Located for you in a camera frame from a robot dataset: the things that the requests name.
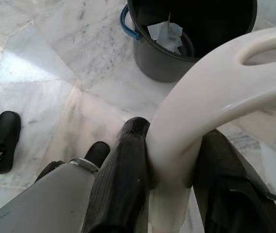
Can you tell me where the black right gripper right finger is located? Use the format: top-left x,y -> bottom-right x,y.
192,129 -> 276,233

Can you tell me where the black robot foot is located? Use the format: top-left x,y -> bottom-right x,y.
83,141 -> 111,170
0,111 -> 21,175

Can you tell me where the black robot right foot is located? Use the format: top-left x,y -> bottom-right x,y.
83,141 -> 111,170

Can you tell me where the black robot left foot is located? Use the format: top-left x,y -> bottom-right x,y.
0,111 -> 21,175

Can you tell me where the black plastic bucket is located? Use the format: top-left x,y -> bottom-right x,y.
120,0 -> 258,83

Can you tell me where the grey robot right leg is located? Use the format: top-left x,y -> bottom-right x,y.
0,157 -> 100,233

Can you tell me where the crumpled white paper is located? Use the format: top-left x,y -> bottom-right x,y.
147,21 -> 184,55

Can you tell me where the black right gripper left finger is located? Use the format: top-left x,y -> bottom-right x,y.
81,116 -> 151,233

